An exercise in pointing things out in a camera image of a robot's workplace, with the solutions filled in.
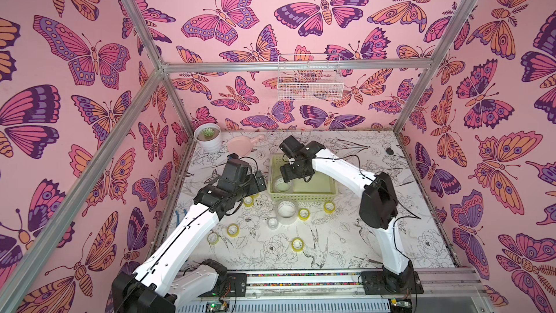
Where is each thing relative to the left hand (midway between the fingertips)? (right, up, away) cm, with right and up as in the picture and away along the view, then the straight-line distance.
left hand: (256, 179), depth 79 cm
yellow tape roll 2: (+30, -14, +14) cm, 35 cm away
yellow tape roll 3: (-10, -21, +7) cm, 25 cm away
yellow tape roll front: (+15, -26, +4) cm, 30 cm away
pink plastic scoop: (-12, +13, +36) cm, 40 cm away
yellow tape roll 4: (-18, -24, +5) cm, 30 cm away
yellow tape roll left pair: (-6, -12, +16) cm, 21 cm away
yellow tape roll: (+18, -16, +11) cm, 27 cm away
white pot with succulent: (-27, +17, +27) cm, 42 cm away
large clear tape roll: (+9, -6, +19) cm, 22 cm away
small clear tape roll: (+5, -19, +9) cm, 22 cm away
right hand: (+11, -1, +11) cm, 16 cm away
